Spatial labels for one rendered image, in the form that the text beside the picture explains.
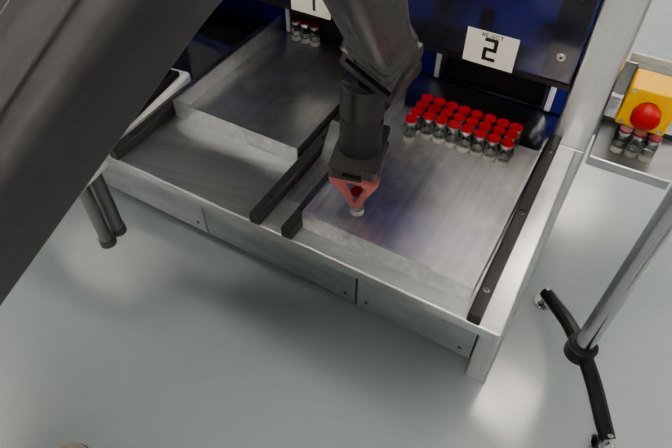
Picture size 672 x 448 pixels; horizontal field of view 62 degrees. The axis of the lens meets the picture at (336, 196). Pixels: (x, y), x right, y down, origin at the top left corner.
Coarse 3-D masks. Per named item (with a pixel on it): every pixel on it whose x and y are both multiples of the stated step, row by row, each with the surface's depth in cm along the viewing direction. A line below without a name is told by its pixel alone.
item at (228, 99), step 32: (288, 32) 120; (224, 64) 107; (256, 64) 111; (288, 64) 111; (320, 64) 111; (192, 96) 102; (224, 96) 104; (256, 96) 104; (288, 96) 104; (320, 96) 104; (224, 128) 95; (256, 128) 98; (288, 128) 98; (320, 128) 94; (288, 160) 92
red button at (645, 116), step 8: (640, 104) 82; (648, 104) 81; (632, 112) 82; (640, 112) 81; (648, 112) 80; (656, 112) 80; (632, 120) 82; (640, 120) 81; (648, 120) 80; (656, 120) 80; (640, 128) 82; (648, 128) 81
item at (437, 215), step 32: (416, 160) 92; (448, 160) 92; (480, 160) 92; (512, 160) 92; (320, 192) 82; (384, 192) 87; (416, 192) 87; (448, 192) 87; (480, 192) 87; (512, 192) 87; (320, 224) 79; (352, 224) 82; (384, 224) 82; (416, 224) 82; (448, 224) 82; (480, 224) 82; (384, 256) 76; (416, 256) 78; (448, 256) 78; (480, 256) 78; (448, 288) 74
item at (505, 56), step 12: (468, 36) 90; (480, 36) 89; (492, 36) 88; (504, 36) 87; (468, 48) 91; (480, 48) 90; (492, 48) 89; (504, 48) 88; (516, 48) 87; (468, 60) 93; (480, 60) 92; (504, 60) 90
